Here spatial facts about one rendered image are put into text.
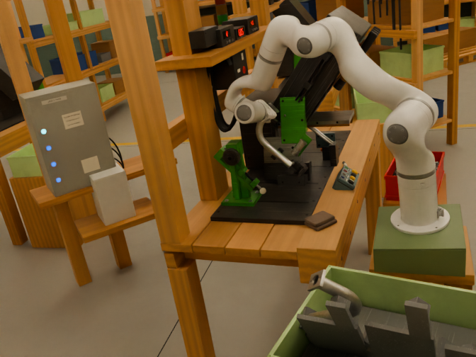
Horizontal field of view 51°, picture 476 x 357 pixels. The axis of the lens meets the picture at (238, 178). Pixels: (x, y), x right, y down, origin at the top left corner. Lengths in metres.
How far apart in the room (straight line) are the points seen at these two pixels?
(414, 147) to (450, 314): 0.48
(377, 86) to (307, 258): 0.63
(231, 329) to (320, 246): 1.24
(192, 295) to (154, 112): 0.77
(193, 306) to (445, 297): 1.05
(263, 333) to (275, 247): 1.07
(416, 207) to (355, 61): 0.51
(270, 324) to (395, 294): 1.46
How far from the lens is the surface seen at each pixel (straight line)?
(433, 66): 5.02
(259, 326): 2.88
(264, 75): 1.80
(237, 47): 2.21
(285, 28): 1.69
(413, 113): 1.55
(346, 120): 2.33
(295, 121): 2.26
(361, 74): 1.60
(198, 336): 2.21
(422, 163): 1.64
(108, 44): 8.69
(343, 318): 1.17
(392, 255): 1.67
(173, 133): 2.07
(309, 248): 1.76
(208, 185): 2.24
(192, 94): 2.11
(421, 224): 1.74
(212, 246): 1.90
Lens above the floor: 1.81
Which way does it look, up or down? 22 degrees down
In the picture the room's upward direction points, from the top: 9 degrees counter-clockwise
